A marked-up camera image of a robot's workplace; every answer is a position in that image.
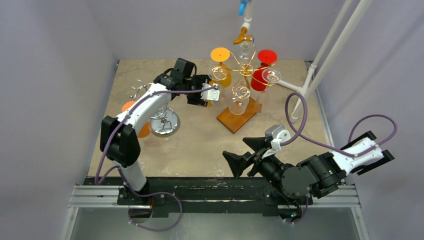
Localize chrome wine glass rack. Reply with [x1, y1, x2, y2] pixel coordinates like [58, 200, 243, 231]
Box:
[131, 83, 181, 138]

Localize gold rack with wooden base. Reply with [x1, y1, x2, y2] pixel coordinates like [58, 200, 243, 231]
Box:
[209, 41, 281, 134]

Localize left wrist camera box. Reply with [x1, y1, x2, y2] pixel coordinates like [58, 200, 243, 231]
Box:
[200, 83, 221, 102]

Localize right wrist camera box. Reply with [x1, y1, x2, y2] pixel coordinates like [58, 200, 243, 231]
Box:
[261, 124, 291, 159]

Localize clear short glass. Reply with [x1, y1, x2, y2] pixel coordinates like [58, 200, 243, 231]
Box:
[228, 80, 251, 116]
[237, 40, 256, 64]

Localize red plastic wine glass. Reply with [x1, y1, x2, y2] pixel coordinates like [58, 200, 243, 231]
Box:
[250, 49, 278, 92]

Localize brass faucet with blue handle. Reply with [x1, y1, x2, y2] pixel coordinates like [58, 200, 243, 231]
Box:
[233, 0, 254, 45]

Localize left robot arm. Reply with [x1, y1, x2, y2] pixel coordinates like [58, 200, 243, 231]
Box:
[99, 58, 220, 205]

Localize orange plastic goblet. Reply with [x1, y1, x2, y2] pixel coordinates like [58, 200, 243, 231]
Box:
[117, 100, 156, 138]

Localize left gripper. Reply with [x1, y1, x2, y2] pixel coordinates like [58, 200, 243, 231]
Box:
[182, 76, 212, 106]

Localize white pvc pipe frame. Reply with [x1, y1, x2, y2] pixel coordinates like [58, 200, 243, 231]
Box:
[241, 0, 375, 124]

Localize clear tall flute glass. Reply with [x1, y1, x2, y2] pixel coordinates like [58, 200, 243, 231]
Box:
[255, 67, 282, 113]

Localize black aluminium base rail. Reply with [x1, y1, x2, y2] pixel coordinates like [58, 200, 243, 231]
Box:
[69, 177, 360, 219]

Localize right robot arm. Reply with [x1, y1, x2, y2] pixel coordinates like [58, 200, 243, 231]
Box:
[222, 125, 394, 204]

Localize clear wine glass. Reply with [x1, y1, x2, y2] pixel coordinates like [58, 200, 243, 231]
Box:
[208, 65, 228, 107]

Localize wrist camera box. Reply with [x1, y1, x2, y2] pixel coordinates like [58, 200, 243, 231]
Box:
[261, 124, 291, 159]
[200, 83, 221, 102]

